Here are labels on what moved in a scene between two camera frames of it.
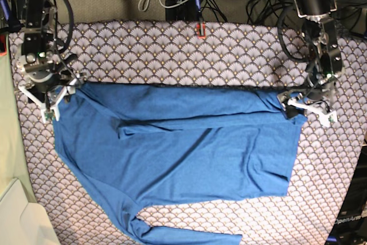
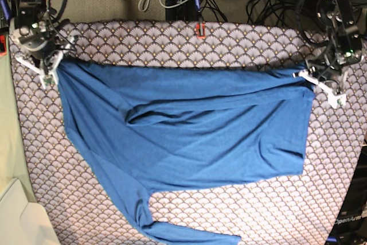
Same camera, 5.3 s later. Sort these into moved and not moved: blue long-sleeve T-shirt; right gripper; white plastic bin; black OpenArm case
Moved: right gripper; blue long-sleeve T-shirt
Not moved: white plastic bin; black OpenArm case
